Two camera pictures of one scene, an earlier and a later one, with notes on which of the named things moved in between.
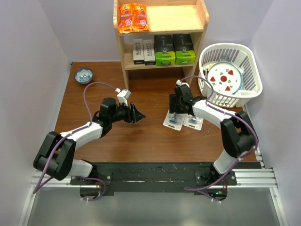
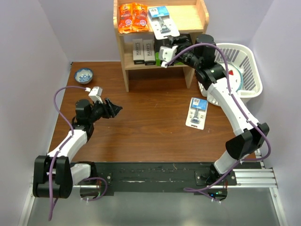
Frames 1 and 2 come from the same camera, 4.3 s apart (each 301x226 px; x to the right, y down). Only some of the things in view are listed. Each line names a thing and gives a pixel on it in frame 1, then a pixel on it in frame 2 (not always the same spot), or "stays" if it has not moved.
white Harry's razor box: [149, 52] stays
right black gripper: [173, 107] -> [182, 41]
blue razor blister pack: [174, 120] -> [162, 24]
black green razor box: [185, 53] stays
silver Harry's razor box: [138, 55] stays
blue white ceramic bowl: [83, 76] stays
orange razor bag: [139, 18] stays
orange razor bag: [125, 18] stays
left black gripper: [132, 115] -> [108, 109]
